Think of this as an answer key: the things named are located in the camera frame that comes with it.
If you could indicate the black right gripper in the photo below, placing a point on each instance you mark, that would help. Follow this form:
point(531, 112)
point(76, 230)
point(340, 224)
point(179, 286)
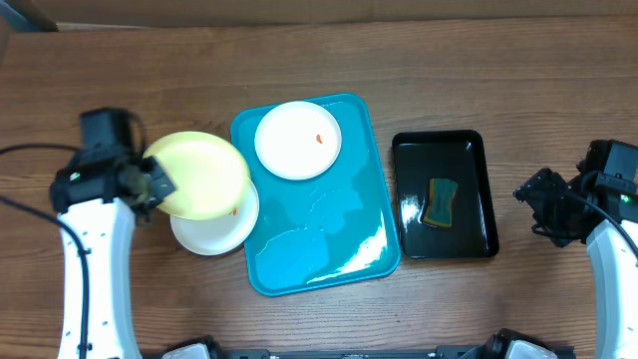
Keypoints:
point(540, 197)

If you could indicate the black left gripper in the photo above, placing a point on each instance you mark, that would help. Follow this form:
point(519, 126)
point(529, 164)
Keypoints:
point(168, 185)

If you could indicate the yellow-green plate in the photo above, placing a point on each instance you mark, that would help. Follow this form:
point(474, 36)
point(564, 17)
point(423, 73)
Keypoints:
point(210, 176)

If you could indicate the white plate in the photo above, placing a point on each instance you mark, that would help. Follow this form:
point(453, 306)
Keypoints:
point(219, 235)
point(298, 140)

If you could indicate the green yellow sponge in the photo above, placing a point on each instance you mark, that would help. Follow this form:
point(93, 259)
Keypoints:
point(439, 205)

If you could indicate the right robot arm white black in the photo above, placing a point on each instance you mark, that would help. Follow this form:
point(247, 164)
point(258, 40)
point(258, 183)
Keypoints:
point(612, 250)

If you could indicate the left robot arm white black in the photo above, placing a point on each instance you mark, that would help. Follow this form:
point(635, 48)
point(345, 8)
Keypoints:
point(97, 203)

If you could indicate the black rectangular tray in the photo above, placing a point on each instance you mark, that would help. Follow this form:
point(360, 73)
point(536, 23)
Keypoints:
point(454, 155)

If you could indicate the white plate on tray top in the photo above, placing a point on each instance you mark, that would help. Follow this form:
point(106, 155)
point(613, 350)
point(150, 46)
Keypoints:
point(298, 140)

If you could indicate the teal plastic tray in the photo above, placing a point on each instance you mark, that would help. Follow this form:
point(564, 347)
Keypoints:
point(334, 229)

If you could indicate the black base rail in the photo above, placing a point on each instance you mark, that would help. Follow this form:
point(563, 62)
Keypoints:
point(496, 341)

